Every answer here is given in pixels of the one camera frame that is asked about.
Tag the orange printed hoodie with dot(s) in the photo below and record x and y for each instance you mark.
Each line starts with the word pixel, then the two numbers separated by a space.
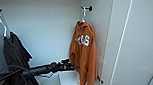
pixel 84 58

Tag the white clothes hanger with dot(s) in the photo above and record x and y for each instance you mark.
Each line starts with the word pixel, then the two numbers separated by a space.
pixel 83 14
pixel 3 23

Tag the white wardrobe door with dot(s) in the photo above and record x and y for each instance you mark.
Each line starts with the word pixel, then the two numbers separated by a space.
pixel 136 43

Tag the white wardrobe shelf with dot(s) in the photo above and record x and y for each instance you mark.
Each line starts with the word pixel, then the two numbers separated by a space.
pixel 69 82

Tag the small dark door hinge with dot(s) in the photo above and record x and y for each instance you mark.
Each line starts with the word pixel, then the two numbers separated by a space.
pixel 100 79

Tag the white wardrobe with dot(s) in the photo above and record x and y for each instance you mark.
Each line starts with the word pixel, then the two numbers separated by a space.
pixel 52 30

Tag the black hanging garment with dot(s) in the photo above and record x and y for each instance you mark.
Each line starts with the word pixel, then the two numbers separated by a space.
pixel 14 55

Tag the dark clothes rod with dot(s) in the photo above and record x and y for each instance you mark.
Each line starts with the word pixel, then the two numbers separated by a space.
pixel 87 8

